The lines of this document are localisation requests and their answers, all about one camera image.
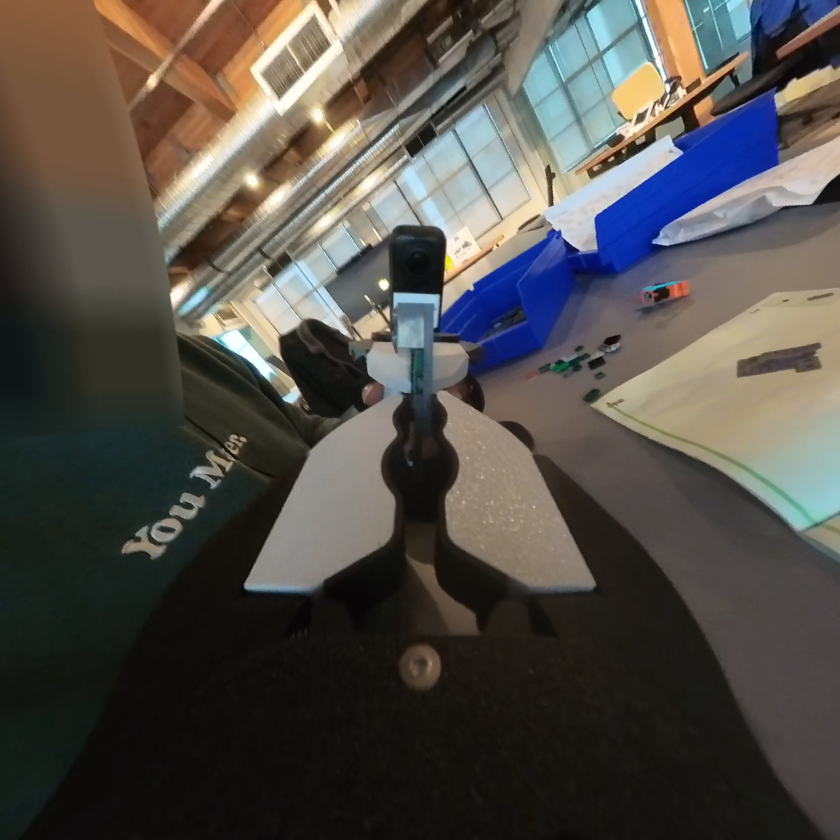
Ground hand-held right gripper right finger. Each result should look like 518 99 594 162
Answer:
441 391 597 595

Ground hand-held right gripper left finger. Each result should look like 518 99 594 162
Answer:
244 399 403 597

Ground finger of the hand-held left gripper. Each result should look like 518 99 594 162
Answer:
428 344 471 395
366 344 414 399

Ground brick instruction booklet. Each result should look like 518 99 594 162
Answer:
591 290 840 559

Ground grey desk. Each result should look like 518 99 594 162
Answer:
453 151 840 840

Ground black backpack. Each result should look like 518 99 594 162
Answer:
279 319 371 417

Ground row of windows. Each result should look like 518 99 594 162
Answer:
171 0 756 342

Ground blue plastic bin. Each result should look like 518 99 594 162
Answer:
438 231 580 370
567 88 782 273

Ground scattered small bricks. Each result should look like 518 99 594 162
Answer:
525 333 624 403

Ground white ceiling vent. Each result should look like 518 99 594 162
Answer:
251 7 343 116

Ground person's green sweatshirt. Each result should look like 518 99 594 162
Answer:
0 407 316 840

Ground yellow chair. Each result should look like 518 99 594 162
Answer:
610 62 665 123

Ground wooden table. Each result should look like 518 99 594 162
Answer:
576 51 752 177

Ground silver air duct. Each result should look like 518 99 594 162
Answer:
161 98 460 270
152 13 519 227

